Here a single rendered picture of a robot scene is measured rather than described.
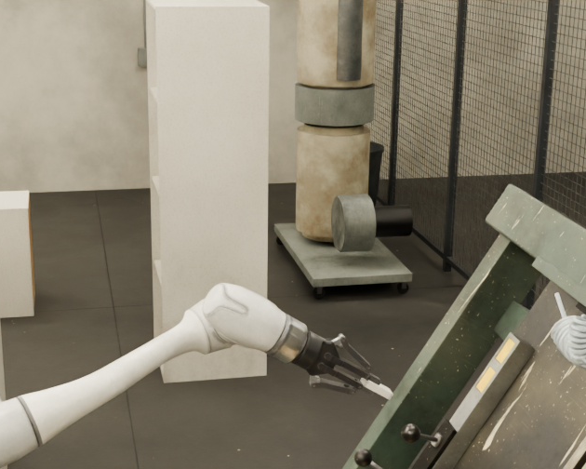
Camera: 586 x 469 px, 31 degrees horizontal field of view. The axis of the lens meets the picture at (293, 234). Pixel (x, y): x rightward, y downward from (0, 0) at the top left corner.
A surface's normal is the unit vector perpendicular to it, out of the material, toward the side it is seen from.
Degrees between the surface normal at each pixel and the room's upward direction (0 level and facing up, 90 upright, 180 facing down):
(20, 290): 90
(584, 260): 58
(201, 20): 90
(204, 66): 90
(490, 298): 90
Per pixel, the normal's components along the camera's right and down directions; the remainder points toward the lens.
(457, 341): 0.20, 0.29
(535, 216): -0.82, -0.48
